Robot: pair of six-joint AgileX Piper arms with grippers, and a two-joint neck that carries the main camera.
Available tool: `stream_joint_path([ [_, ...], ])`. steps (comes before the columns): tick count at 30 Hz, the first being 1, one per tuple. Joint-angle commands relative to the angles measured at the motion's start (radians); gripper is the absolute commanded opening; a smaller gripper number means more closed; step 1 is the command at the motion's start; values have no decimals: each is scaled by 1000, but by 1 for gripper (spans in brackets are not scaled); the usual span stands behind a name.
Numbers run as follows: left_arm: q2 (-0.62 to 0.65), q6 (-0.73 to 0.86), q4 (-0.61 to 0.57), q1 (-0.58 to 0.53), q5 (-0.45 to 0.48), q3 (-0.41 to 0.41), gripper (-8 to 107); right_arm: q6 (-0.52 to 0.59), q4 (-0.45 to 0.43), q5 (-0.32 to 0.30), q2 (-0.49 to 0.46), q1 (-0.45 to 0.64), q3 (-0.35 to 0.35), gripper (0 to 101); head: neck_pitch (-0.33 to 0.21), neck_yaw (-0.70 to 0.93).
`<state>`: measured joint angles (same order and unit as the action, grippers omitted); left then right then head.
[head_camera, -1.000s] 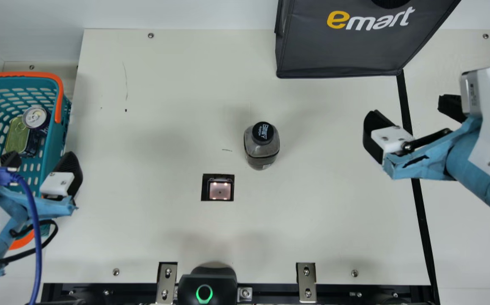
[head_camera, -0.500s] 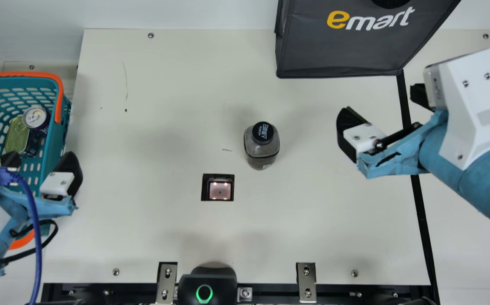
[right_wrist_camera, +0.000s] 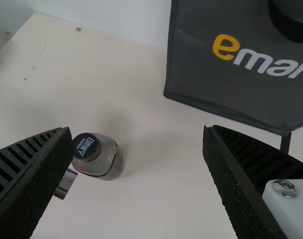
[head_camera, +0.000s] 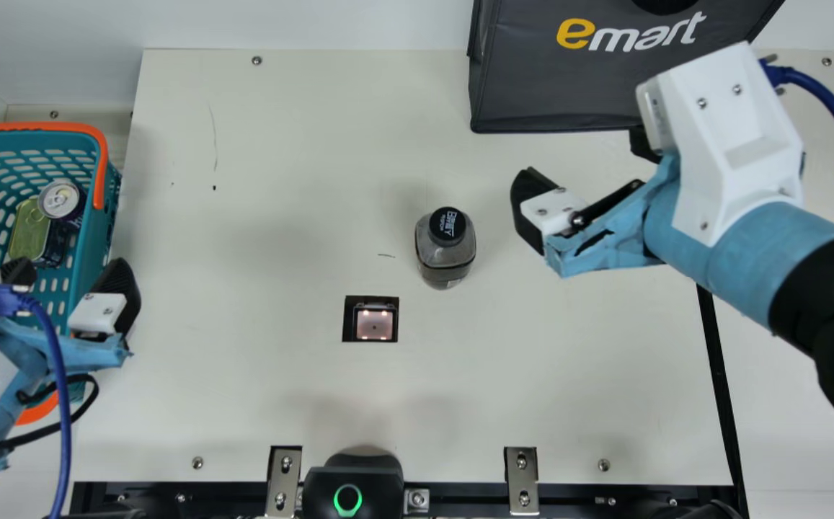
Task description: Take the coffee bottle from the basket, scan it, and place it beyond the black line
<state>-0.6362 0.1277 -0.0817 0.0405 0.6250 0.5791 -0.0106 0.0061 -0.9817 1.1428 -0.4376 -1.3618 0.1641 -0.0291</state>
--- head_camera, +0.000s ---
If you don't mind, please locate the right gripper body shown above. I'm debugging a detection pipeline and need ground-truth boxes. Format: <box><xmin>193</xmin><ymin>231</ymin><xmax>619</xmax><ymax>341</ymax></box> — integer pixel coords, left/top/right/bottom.
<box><xmin>543</xmin><ymin>155</ymin><xmax>834</xmax><ymax>332</ymax></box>

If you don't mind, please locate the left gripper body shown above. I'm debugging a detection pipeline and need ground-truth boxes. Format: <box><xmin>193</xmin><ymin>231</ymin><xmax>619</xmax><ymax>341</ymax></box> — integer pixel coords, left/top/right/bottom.
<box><xmin>0</xmin><ymin>317</ymin><xmax>133</xmax><ymax>480</ymax></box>

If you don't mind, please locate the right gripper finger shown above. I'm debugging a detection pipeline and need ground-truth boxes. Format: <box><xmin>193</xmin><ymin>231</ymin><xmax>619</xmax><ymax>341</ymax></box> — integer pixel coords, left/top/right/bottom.
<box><xmin>510</xmin><ymin>167</ymin><xmax>590</xmax><ymax>257</ymax></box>
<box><xmin>629</xmin><ymin>126</ymin><xmax>666</xmax><ymax>164</ymax></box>

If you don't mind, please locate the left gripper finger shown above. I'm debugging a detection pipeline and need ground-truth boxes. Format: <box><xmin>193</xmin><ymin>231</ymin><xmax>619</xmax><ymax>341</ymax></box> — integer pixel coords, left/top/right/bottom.
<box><xmin>0</xmin><ymin>257</ymin><xmax>37</xmax><ymax>288</ymax></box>
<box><xmin>67</xmin><ymin>257</ymin><xmax>142</xmax><ymax>341</ymax></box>

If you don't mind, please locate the dark coffee bottle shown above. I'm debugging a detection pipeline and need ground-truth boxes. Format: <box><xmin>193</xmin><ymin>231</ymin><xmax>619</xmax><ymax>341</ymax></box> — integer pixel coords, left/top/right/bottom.
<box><xmin>414</xmin><ymin>207</ymin><xmax>477</xmax><ymax>291</ymax></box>

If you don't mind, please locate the rectangular tin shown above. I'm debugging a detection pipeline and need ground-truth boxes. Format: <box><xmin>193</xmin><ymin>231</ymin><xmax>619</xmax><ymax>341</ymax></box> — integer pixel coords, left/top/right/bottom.
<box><xmin>6</xmin><ymin>198</ymin><xmax>71</xmax><ymax>270</ymax></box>

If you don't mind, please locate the can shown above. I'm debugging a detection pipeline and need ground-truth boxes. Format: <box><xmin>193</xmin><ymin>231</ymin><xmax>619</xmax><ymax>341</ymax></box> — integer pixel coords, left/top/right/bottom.
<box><xmin>36</xmin><ymin>179</ymin><xmax>89</xmax><ymax>249</ymax></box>

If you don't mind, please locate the black strip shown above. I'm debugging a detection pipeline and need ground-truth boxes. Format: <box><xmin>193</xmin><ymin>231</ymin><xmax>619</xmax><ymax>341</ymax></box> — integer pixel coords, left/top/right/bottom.
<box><xmin>696</xmin><ymin>285</ymin><xmax>749</xmax><ymax>519</ymax></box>

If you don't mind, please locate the small square scanner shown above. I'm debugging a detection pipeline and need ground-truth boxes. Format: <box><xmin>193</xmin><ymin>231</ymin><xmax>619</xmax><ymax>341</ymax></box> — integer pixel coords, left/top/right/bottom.
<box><xmin>342</xmin><ymin>296</ymin><xmax>400</xmax><ymax>343</ymax></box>

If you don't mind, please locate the black device with green light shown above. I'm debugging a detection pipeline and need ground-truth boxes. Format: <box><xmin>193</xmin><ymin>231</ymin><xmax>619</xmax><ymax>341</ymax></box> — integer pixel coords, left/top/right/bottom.
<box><xmin>303</xmin><ymin>453</ymin><xmax>404</xmax><ymax>519</ymax></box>

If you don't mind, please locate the blue cable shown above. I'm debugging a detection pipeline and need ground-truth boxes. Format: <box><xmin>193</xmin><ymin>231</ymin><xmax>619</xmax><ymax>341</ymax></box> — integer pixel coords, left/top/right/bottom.
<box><xmin>0</xmin><ymin>283</ymin><xmax>73</xmax><ymax>519</ymax></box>
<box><xmin>759</xmin><ymin>58</ymin><xmax>834</xmax><ymax>242</ymax></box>

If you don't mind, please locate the black cable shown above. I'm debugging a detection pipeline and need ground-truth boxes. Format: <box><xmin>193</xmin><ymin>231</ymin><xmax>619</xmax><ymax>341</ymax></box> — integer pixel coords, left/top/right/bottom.
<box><xmin>0</xmin><ymin>373</ymin><xmax>100</xmax><ymax>462</ymax></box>

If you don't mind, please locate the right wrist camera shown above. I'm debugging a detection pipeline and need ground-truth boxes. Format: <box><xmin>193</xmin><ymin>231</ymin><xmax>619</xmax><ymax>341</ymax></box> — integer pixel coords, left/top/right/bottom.
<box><xmin>635</xmin><ymin>41</ymin><xmax>805</xmax><ymax>248</ymax></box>

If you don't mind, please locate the dark grey bag with straps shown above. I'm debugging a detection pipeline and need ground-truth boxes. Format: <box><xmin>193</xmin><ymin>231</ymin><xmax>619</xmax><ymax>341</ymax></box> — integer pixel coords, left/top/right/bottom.
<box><xmin>467</xmin><ymin>0</ymin><xmax>785</xmax><ymax>134</ymax></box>

